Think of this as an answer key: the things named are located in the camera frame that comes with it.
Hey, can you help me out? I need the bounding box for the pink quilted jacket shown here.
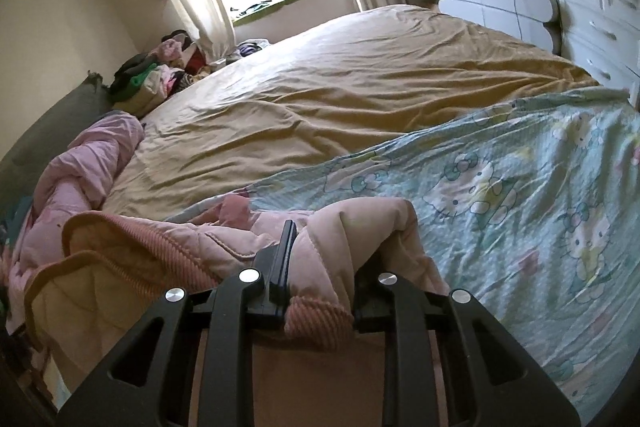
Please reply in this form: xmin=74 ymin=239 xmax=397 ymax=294
xmin=24 ymin=195 xmax=449 ymax=426

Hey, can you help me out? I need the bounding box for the pile of clothes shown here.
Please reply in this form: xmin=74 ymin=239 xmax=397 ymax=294
xmin=107 ymin=29 xmax=241 ymax=118

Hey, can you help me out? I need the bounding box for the teal cartoon print blanket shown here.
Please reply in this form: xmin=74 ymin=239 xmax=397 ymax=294
xmin=169 ymin=85 xmax=640 ymax=425

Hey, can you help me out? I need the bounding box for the tan bed sheet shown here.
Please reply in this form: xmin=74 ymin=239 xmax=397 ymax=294
xmin=104 ymin=4 xmax=593 ymax=220

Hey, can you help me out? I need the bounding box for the grey quilted headboard cushion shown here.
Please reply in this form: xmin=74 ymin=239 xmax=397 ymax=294
xmin=1 ymin=72 xmax=112 ymax=217

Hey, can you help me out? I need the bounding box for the white dresser with drawers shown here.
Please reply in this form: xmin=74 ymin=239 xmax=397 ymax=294
xmin=559 ymin=0 xmax=639 ymax=107

